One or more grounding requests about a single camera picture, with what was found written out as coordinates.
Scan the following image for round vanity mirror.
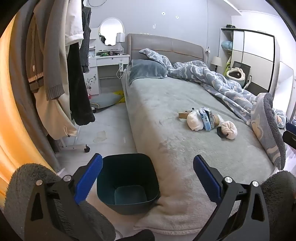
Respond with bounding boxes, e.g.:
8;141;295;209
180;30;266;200
99;18;125;46

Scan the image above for white plush cat bed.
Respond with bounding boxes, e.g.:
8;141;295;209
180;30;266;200
226;67;246;81

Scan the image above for silver table lamp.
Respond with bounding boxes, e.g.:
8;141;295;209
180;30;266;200
116;33;126;50

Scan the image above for white wheeled clothes rack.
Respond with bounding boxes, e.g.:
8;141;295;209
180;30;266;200
61;143;90;153

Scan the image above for yellow item on floor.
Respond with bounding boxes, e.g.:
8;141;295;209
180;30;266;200
113;91;125;103

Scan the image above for white shade bedside lamp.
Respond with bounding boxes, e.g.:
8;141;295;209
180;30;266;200
211;56;222;71

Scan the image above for hanging clothes on rack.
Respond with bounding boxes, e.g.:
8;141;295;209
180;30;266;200
9;0;60;172

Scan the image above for white dressing table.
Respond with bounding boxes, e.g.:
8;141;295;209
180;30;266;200
87;38;130;96

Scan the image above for blue-grey plush pillow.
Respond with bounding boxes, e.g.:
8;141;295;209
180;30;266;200
128;59;168;85

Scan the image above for person's leg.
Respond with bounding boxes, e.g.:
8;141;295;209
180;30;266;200
261;170;296;241
3;163;116;241

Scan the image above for white shirt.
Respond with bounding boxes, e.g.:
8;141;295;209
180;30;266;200
64;0;84;45

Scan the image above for grey-brown coat with knit cuffs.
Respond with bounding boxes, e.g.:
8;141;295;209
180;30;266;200
24;0;65;100

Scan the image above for cream long coat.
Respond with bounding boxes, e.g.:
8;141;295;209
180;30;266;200
35;0;78;140

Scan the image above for grey upholstered bed headboard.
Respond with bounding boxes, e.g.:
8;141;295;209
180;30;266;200
128;34;206;67

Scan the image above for grey padded bed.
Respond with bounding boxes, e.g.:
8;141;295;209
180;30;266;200
122;70;284;237

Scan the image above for blue cloud-print duvet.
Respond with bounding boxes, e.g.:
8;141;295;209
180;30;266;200
139;48;288;171

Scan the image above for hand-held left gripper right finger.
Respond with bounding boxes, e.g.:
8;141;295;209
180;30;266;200
193;155;270;241

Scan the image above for black long fuzzy garment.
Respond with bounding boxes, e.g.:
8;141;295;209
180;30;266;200
67;42;96;126

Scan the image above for white and black wardrobe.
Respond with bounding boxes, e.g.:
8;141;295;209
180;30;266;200
220;28;275;95

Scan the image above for person's left leg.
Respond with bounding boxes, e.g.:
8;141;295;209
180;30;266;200
3;163;116;241

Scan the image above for yellow curtain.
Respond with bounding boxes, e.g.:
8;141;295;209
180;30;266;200
0;16;58;200

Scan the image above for white door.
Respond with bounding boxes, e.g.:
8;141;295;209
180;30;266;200
273;61;295;114

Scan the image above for blue cartoon-print tissue packet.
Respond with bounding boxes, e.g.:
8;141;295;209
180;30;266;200
199;107;215;131

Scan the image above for person's right leg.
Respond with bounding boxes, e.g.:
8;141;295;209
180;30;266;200
261;170;296;241

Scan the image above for black curved plastic piece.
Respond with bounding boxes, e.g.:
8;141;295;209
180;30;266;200
216;127;228;139

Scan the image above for dark teal trash bin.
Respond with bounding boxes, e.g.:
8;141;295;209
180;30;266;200
96;153;161;215

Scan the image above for black chair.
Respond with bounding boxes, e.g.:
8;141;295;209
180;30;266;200
232;61;251;80

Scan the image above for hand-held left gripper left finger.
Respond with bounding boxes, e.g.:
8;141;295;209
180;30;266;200
24;153;103;241

